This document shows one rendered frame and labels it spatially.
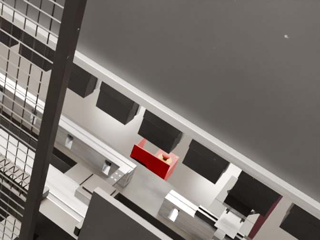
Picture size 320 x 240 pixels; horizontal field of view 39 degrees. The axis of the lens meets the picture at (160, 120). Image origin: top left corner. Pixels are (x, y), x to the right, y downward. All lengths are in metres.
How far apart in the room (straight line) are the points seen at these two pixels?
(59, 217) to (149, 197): 0.47
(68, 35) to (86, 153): 1.25
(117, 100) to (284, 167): 0.69
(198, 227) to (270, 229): 1.62
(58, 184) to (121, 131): 1.89
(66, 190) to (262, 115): 0.79
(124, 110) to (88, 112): 1.94
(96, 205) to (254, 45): 0.59
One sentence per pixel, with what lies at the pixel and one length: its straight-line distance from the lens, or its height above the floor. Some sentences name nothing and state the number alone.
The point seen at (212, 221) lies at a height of 0.99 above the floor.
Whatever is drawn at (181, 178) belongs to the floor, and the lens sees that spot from 3.36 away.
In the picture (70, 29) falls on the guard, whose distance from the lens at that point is 0.71.
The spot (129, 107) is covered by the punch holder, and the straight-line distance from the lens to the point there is 1.67.
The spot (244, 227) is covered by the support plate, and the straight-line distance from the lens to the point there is 1.83.
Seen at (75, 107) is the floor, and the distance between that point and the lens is 3.64.
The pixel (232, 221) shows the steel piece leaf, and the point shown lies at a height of 1.00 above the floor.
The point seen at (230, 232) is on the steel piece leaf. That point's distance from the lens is 1.78.
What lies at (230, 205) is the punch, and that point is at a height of 1.11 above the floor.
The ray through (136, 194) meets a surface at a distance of 1.91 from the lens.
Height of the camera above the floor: 2.25
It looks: 36 degrees down
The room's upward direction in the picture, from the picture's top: 22 degrees clockwise
